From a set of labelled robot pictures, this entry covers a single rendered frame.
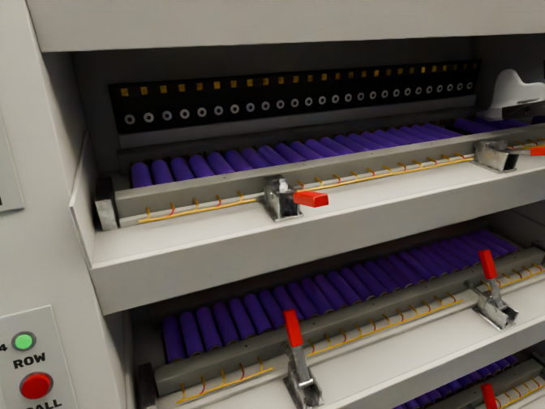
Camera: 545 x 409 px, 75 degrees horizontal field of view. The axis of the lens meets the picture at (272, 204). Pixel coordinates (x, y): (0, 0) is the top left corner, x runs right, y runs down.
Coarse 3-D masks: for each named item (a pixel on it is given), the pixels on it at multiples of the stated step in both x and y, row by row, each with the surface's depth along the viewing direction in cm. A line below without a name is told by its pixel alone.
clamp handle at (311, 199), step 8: (280, 184) 31; (280, 192) 31; (288, 192) 30; (296, 192) 28; (304, 192) 27; (312, 192) 26; (296, 200) 27; (304, 200) 26; (312, 200) 25; (320, 200) 25
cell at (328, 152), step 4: (308, 140) 44; (312, 140) 44; (304, 144) 45; (308, 144) 44; (312, 144) 43; (316, 144) 43; (320, 144) 43; (312, 148) 43; (316, 148) 42; (320, 148) 42; (324, 148) 42; (316, 152) 42; (320, 152) 41; (324, 152) 41; (328, 152) 40; (332, 152) 40; (324, 156) 40; (328, 156) 40; (332, 156) 40
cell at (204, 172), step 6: (192, 156) 40; (198, 156) 40; (192, 162) 39; (198, 162) 38; (204, 162) 38; (192, 168) 38; (198, 168) 37; (204, 168) 36; (210, 168) 37; (198, 174) 36; (204, 174) 35; (210, 174) 35
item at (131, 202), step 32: (512, 128) 46; (544, 128) 47; (320, 160) 37; (352, 160) 37; (384, 160) 39; (416, 160) 40; (448, 160) 40; (128, 192) 31; (160, 192) 31; (192, 192) 32; (224, 192) 33; (256, 192) 34
